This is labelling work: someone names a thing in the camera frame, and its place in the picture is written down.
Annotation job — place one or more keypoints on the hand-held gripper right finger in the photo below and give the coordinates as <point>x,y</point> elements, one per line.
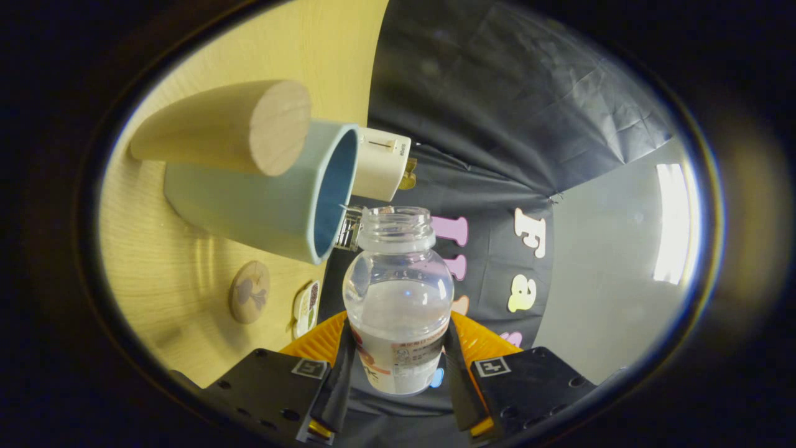
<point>463,392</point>

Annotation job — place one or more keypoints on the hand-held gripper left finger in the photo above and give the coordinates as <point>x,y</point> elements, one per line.
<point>339,386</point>

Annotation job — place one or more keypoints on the clear plastic juice bottle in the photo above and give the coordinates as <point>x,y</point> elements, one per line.
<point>398,311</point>

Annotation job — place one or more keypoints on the round wooden coaster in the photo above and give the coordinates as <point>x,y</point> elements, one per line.
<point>249,292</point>

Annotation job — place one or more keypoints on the white divided condiment dish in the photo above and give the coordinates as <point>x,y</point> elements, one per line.
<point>306,309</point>

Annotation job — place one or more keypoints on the wooden table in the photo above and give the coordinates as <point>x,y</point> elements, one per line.
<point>174,280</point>

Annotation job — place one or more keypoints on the white toaster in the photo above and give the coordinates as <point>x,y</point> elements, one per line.
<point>379,168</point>

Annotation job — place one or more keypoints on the brown toast slices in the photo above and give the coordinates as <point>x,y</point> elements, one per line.
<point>408,174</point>

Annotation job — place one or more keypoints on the black backdrop cloth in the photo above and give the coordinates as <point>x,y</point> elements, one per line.
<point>497,93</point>

